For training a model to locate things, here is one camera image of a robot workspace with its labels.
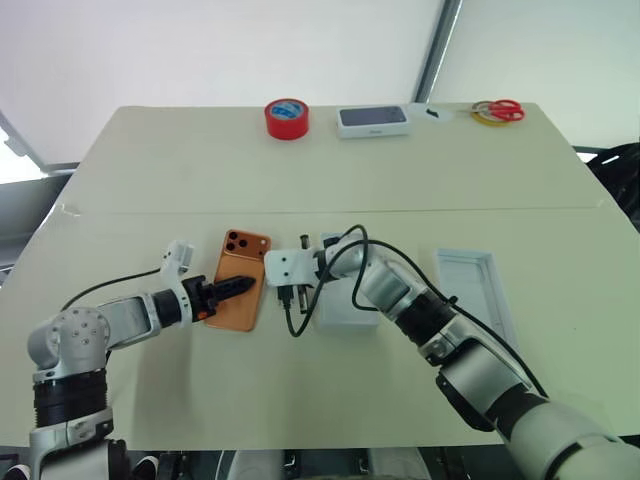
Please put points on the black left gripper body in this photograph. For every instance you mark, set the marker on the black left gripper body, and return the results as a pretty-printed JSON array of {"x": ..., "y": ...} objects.
[{"x": 199, "y": 296}]

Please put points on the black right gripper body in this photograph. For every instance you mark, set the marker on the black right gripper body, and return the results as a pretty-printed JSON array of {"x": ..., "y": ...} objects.
[{"x": 303, "y": 290}]

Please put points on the orange smartphone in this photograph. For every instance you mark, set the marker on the orange smartphone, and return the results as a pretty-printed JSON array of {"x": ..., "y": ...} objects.
[{"x": 239, "y": 310}]

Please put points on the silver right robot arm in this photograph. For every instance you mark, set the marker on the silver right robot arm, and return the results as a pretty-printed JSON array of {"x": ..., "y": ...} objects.
[{"x": 550, "y": 430}]

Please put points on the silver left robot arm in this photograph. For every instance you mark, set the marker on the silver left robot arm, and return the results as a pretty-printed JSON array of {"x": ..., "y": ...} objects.
[{"x": 80, "y": 325}]

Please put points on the white phone box base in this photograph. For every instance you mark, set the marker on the white phone box base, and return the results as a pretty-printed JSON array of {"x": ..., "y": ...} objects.
[{"x": 345, "y": 317}]

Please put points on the white box with phone print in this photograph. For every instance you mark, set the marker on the white box with phone print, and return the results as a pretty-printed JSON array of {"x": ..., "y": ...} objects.
[{"x": 374, "y": 122}]

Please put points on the white phone box lid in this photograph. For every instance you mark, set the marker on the white phone box lid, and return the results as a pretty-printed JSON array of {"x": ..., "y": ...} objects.
[{"x": 470, "y": 285}]

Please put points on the red tape roll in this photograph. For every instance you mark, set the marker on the red tape roll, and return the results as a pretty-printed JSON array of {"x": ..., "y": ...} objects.
[{"x": 286, "y": 122}]

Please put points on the small white tape piece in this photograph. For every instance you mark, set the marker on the small white tape piece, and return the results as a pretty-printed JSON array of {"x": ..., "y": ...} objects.
[{"x": 71, "y": 210}]

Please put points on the silver robot torso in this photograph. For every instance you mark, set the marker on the silver robot torso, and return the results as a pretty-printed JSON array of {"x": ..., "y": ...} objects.
[{"x": 330, "y": 465}]

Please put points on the black and white shoe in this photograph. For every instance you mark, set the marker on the black and white shoe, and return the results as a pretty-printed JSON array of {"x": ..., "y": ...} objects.
[
  {"x": 15, "y": 467},
  {"x": 146, "y": 467}
]

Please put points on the small black clip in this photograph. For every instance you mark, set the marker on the small black clip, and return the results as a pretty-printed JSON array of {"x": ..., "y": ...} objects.
[{"x": 432, "y": 112}]

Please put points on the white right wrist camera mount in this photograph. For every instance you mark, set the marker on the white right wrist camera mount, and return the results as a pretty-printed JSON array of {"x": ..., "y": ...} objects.
[{"x": 287, "y": 267}]

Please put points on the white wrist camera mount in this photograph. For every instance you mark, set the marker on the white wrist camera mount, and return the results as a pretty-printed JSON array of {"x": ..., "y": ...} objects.
[
  {"x": 287, "y": 267},
  {"x": 179, "y": 255}
]

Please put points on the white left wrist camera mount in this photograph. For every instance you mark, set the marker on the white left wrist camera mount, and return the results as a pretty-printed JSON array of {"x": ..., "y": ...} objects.
[{"x": 179, "y": 255}]

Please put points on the grey metal frame bar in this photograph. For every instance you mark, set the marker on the grey metal frame bar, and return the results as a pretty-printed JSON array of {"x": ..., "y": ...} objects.
[{"x": 30, "y": 147}]

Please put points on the grey metal frame post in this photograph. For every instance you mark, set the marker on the grey metal frame post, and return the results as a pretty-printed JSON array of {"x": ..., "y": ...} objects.
[{"x": 440, "y": 47}]

